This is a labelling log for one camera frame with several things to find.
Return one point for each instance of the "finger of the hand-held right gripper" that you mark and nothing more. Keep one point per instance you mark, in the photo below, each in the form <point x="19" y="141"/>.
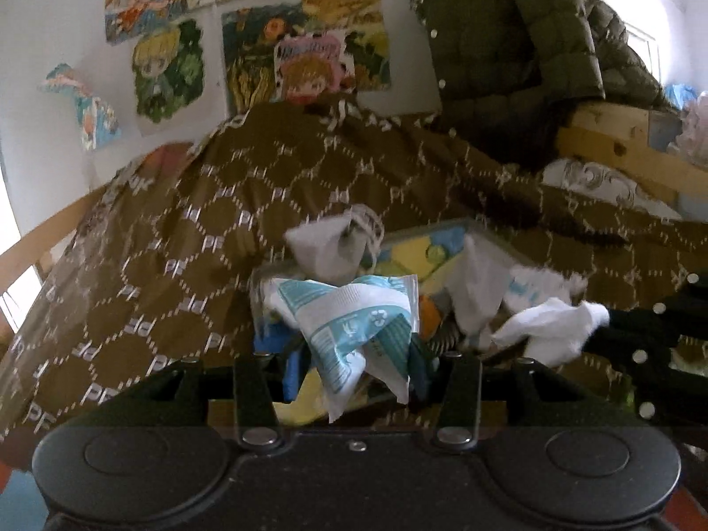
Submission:
<point x="641" y="381"/>
<point x="664" y="318"/>

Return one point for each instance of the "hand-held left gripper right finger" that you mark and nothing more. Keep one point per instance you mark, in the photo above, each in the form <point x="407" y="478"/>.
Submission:
<point x="423" y="376"/>

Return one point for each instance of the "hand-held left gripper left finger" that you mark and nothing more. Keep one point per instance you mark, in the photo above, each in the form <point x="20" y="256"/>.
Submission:
<point x="292" y="379"/>

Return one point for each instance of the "white teal tissue packet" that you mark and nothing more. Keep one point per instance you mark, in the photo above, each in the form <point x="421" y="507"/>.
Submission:
<point x="531" y="287"/>
<point x="343" y="315"/>

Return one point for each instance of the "translucent white plastic bag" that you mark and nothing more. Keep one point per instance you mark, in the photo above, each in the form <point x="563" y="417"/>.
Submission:
<point x="475" y="287"/>

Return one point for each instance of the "white cloth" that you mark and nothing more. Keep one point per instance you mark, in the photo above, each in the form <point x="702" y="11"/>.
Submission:
<point x="547" y="332"/>

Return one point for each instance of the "cartoon print storage box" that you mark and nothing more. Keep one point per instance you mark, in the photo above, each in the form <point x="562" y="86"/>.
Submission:
<point x="409" y="251"/>

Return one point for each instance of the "white grey face mask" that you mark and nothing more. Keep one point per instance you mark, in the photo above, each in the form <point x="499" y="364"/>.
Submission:
<point x="318" y="249"/>

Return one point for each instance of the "floral patterned pillow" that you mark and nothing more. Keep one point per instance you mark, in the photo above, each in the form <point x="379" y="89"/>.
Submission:
<point x="597" y="182"/>

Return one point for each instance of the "pink cloth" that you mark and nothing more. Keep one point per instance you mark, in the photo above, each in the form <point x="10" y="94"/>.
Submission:
<point x="691" y="133"/>

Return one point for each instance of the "brown colourful printed duvet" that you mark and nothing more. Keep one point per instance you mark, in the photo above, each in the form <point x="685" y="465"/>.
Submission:
<point x="166" y="232"/>

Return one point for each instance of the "pale wooden bed beam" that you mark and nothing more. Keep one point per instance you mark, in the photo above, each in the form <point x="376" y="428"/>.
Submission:
<point x="603" y="133"/>

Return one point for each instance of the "blue plastic bag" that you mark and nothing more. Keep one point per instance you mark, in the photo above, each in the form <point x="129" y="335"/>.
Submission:
<point x="680" y="97"/>

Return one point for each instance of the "window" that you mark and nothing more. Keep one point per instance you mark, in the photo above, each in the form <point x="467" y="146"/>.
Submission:
<point x="14" y="298"/>
<point x="644" y="55"/>

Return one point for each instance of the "pink cartoon figure poster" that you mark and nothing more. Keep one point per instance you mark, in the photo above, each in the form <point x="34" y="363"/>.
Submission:
<point x="310" y="72"/>

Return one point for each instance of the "olive puffer jacket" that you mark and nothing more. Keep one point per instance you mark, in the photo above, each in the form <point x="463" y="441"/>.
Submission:
<point x="498" y="38"/>

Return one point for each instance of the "blonde figure green poster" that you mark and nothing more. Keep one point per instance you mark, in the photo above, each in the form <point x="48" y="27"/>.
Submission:
<point x="166" y="72"/>

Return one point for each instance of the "dark yellow field poster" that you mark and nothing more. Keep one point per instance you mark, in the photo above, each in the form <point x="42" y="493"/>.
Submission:
<point x="249" y="38"/>

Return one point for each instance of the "red haired figures poster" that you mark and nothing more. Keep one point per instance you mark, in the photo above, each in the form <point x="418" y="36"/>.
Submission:
<point x="144" y="5"/>

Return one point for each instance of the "wooden bed rail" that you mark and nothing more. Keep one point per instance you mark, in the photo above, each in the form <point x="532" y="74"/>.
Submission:
<point x="33" y="249"/>

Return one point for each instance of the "fish shaped wall poster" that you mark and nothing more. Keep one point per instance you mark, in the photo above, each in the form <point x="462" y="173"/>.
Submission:
<point x="83" y="105"/>

